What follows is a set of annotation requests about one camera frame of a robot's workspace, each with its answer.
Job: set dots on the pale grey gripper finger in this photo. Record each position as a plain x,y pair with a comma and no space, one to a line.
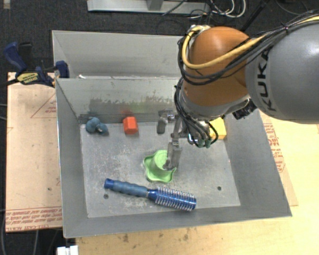
178,155
170,157

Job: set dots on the green plastic cup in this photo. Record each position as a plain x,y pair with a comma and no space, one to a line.
155,169

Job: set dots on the grey metal tool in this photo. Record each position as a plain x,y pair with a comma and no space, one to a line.
162,126

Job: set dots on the blue hairbrush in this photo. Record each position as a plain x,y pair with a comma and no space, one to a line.
159,194

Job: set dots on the yellow block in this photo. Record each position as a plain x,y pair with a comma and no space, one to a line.
220,129

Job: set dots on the grey metal bin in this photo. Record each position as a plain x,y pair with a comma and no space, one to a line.
122,153

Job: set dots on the orange-red house-shaped block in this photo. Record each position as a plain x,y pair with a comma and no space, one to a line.
130,125

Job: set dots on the blue toy animal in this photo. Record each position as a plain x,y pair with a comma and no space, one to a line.
95,126

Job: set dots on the brown cardboard board, red print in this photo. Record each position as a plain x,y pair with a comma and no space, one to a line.
32,155

